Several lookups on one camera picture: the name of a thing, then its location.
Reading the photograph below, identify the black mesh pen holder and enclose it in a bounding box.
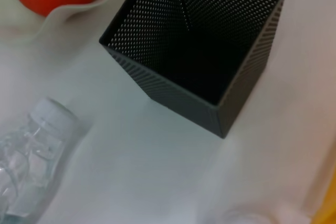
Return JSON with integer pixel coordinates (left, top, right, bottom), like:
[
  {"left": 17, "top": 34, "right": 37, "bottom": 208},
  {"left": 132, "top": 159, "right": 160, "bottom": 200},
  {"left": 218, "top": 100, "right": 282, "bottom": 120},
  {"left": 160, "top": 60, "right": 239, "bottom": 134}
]
[{"left": 99, "top": 0, "right": 289, "bottom": 140}]

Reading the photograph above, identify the clear green-label water bottle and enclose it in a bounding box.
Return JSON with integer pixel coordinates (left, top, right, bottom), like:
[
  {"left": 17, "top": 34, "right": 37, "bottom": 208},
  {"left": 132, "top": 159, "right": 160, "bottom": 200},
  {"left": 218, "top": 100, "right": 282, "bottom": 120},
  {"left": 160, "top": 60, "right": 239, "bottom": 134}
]
[{"left": 0, "top": 97, "right": 80, "bottom": 224}]

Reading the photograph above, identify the yellow plastic bin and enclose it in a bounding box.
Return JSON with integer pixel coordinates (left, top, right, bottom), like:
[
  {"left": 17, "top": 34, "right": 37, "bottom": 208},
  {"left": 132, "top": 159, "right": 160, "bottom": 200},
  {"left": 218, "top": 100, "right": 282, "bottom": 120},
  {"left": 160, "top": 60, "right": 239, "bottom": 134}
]
[{"left": 312, "top": 182, "right": 336, "bottom": 224}]

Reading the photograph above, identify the green glass fruit plate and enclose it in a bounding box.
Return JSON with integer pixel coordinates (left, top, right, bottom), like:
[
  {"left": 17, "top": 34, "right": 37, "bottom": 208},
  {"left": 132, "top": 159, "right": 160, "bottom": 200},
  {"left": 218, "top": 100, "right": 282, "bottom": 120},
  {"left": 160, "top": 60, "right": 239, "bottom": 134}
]
[{"left": 0, "top": 0, "right": 148, "bottom": 44}]

